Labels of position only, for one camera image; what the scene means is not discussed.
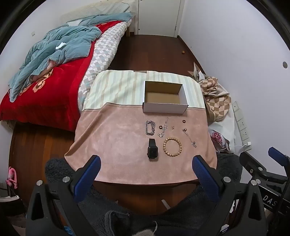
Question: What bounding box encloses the red printed plastic bag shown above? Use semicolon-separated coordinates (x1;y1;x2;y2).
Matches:
210;129;231;153

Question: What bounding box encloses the white plastic bag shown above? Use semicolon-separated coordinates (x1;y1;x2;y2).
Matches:
208;108;236;150

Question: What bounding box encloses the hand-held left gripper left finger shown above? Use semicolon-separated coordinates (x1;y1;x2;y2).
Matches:
26;155;102;236

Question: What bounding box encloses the white power strip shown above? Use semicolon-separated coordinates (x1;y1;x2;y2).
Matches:
231;101;252;151

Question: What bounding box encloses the pink plastic object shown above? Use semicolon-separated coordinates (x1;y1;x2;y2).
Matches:
6;167;19;189

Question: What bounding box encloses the dark grey fuzzy rug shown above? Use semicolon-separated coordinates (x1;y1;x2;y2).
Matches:
45;153;243;236

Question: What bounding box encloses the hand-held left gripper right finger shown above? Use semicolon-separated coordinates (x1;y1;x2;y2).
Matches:
192;155;268;236

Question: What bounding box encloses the grey checkered bed sheet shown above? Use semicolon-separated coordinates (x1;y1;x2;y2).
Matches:
78;23;128;111

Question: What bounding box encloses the crumpled paper bag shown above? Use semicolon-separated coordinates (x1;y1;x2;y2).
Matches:
188;62;206;80

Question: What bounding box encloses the bed with red blanket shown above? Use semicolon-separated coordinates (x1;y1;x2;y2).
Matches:
0;20;124;132

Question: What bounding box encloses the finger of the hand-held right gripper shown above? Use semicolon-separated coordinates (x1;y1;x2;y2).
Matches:
239;152;268;180
268;147;290;165

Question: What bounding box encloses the white bed frame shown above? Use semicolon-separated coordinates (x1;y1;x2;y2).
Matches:
125;0;139;37

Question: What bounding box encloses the beige checkered cloth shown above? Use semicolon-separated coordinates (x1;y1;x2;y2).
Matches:
198;77;232;122

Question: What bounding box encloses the pink and striped tablecloth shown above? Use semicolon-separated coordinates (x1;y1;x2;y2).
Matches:
65;70;218;185

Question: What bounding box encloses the silver chain bracelet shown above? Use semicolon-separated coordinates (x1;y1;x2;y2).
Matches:
145;120;157;137

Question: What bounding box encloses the white cardboard box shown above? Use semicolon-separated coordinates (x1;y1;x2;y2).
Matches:
142;80;189;114

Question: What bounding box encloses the silver pendant necklace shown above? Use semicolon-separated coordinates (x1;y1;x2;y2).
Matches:
185;132;197;148

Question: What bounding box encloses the black smartwatch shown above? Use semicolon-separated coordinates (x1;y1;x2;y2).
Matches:
147;138;160;160

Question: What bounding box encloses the dark fleece jacket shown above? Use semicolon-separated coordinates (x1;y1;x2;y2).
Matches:
104;210;159;236

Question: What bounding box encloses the silver charm necklace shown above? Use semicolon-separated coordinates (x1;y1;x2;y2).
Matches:
158;117;169;138

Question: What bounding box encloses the pale quilted pillow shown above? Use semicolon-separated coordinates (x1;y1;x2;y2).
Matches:
67;2;131;23

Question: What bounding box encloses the white door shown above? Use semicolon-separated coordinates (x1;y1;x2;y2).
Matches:
136;0;182;37

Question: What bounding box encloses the teal duvet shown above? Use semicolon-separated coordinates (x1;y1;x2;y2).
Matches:
9;12;132;102

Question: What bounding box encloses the wooden bead bracelet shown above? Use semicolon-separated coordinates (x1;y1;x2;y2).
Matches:
163;137;183;157

